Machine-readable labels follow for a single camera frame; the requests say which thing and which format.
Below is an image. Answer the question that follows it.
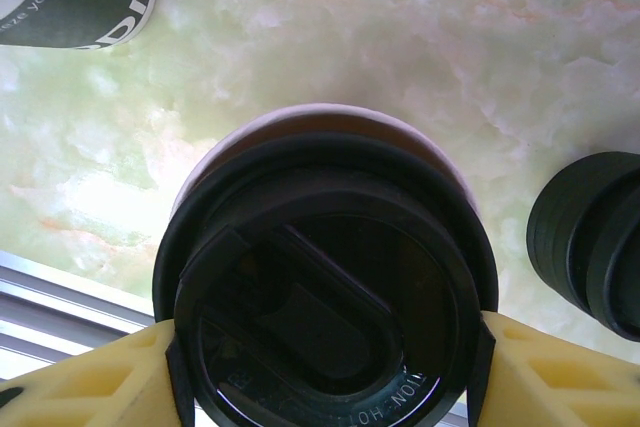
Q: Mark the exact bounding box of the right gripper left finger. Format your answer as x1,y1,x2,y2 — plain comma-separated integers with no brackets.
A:
0,319,197,427

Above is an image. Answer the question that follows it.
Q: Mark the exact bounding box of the aluminium front rail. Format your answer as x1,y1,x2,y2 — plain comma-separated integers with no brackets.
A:
0,249,156,366

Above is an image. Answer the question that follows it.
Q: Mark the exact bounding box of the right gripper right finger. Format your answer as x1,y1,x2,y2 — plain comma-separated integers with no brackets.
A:
467,309,640,427

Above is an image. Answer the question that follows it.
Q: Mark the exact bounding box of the black and white paper cup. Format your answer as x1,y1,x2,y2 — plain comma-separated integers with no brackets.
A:
169,101,501,316

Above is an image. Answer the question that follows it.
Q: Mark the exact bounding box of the black plastic cup lid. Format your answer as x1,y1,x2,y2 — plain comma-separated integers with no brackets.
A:
152,134,494,427

